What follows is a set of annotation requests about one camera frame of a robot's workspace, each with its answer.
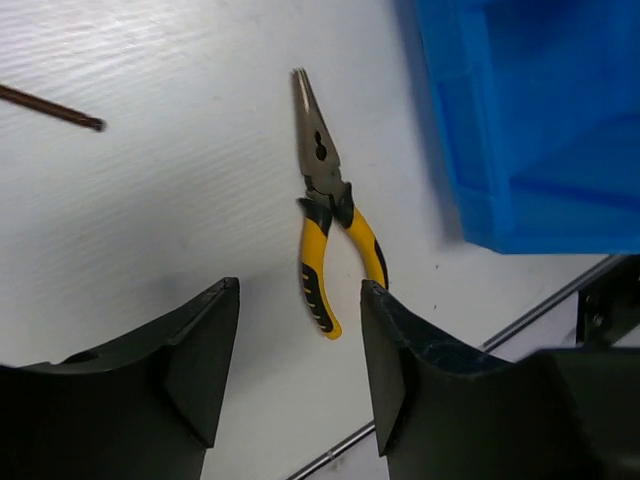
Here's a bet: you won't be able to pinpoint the yellow needle-nose pliers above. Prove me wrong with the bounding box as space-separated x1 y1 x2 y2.
292 68 389 340

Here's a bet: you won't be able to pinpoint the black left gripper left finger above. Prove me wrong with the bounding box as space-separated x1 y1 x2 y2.
1 277 240 479

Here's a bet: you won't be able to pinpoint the long ball-end hex key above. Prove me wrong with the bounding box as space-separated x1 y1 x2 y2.
0 85 107 132

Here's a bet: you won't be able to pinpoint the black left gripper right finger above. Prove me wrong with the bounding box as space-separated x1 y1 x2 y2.
361 281 639 479

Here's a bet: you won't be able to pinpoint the blue three-compartment plastic bin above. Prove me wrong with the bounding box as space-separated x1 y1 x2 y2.
403 1 639 254

